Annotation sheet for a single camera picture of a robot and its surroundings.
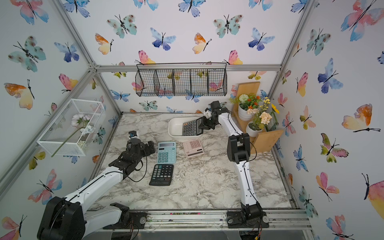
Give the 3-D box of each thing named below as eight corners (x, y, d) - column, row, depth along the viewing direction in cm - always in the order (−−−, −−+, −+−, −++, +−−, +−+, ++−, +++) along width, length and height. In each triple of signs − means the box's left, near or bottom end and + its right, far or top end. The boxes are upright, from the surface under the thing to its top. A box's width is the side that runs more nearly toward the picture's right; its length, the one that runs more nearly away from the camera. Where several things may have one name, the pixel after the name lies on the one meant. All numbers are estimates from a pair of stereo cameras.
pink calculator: (186, 158, 97) (186, 156, 95) (182, 144, 104) (182, 142, 102) (204, 153, 99) (204, 151, 97) (199, 140, 106) (199, 138, 104)
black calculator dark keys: (150, 185, 87) (149, 183, 85) (154, 166, 95) (153, 164, 92) (171, 185, 87) (170, 183, 85) (173, 166, 95) (172, 164, 92)
